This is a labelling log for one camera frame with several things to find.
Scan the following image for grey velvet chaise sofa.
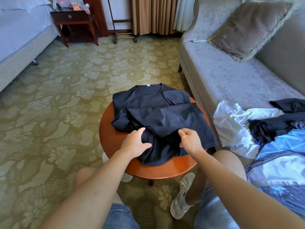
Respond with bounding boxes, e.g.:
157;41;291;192
178;0;305;120

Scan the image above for black valet stand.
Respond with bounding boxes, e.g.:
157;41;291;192
107;0;138;44

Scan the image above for pile of clothes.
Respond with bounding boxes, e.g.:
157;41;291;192
213;98;305;220

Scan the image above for person's left forearm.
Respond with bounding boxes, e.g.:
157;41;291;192
40;150;139;229

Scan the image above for white sneaker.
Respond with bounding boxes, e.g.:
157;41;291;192
170;172;196;220
102;151;134;183

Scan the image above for blue denim shorts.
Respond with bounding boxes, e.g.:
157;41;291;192
102;186;239;229

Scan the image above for brown fringed cushion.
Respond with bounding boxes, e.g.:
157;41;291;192
208;0;298;62

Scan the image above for dark navy T-shirt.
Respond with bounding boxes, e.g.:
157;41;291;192
111;83;218;167

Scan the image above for dark wooden nightstand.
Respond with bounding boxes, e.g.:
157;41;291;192
50;9;100;47

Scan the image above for dark wooden wall panel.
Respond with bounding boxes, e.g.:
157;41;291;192
86;0;109;37

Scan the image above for beige curtain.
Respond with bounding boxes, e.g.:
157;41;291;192
131;0;179;36

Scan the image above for person's right forearm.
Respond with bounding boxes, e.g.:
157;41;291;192
193;150;305;229

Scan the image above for white bed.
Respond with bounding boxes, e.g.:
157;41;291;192
0;0;59;94

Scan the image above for person's right leg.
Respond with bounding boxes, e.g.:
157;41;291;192
186;150;247;208

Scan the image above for light blue gradient splatter T-shirt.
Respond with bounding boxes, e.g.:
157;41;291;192
245;128;305;220

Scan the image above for round wooden table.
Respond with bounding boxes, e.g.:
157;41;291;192
99;95;213;186

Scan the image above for person's right hand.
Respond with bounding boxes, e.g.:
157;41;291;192
178;128;206;158

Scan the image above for person's left hand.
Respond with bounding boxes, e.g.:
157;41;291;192
119;127;153;159

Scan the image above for white sheer curtain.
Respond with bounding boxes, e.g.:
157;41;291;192
173;0;197;32

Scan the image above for plain white plastic bag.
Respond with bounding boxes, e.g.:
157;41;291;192
71;0;91;15

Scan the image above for white plastic bag red print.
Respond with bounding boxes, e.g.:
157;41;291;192
53;0;72;10

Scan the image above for white pillow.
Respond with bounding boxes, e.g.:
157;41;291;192
0;0;52;11

